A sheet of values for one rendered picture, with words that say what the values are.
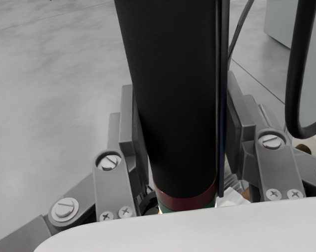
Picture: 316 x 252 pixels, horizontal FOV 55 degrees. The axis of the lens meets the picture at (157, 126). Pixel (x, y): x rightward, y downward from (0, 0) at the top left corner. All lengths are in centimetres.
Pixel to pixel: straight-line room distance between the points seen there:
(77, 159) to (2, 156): 63
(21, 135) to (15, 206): 72
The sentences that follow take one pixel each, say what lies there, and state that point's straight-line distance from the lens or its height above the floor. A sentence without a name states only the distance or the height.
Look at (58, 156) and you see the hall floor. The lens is 240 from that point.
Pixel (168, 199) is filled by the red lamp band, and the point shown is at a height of 145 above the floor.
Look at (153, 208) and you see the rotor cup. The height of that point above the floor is 123.
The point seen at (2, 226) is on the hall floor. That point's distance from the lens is 219.
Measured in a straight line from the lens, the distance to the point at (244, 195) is 25.
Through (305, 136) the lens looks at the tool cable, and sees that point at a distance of 26.
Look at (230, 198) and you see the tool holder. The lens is 25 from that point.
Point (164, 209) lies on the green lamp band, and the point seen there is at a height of 143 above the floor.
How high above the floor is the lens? 158
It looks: 41 degrees down
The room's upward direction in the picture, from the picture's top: 10 degrees counter-clockwise
